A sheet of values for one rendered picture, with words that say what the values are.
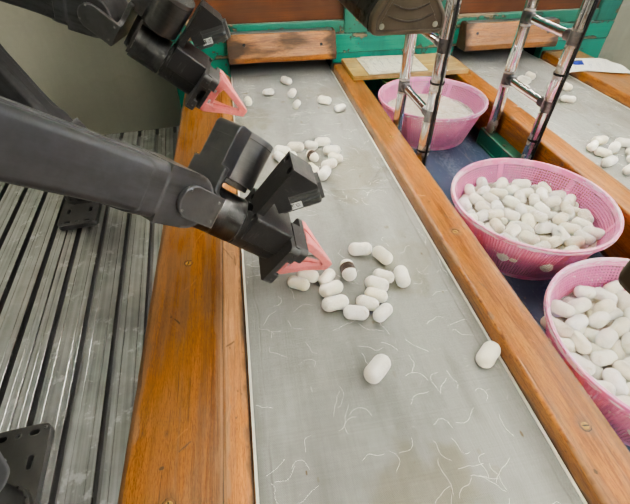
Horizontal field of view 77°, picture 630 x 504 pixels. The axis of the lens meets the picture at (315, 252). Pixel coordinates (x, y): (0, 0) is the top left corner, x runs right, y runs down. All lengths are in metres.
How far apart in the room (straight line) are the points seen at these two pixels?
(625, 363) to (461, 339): 0.19
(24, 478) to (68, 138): 0.39
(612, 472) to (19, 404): 0.67
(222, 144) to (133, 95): 1.71
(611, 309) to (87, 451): 0.68
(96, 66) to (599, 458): 2.08
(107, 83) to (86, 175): 1.80
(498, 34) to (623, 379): 1.07
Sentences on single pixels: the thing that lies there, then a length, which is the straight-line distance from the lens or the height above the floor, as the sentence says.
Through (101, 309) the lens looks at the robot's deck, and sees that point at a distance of 0.71.
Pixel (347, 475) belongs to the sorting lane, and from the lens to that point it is 0.44.
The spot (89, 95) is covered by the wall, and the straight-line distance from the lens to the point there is 2.18.
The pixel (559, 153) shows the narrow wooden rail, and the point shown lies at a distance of 0.94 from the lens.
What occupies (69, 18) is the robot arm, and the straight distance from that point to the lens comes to 0.75.
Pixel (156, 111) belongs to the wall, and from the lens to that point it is 2.17.
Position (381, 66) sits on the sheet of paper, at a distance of 1.24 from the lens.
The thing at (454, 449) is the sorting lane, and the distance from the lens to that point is 0.47.
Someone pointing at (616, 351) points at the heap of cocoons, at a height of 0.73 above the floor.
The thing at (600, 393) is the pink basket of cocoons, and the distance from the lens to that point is 0.54.
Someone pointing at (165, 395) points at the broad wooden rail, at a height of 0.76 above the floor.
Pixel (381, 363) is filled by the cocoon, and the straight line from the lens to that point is 0.47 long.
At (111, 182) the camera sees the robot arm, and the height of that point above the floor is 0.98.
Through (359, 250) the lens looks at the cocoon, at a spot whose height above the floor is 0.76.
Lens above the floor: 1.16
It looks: 43 degrees down
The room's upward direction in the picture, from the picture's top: straight up
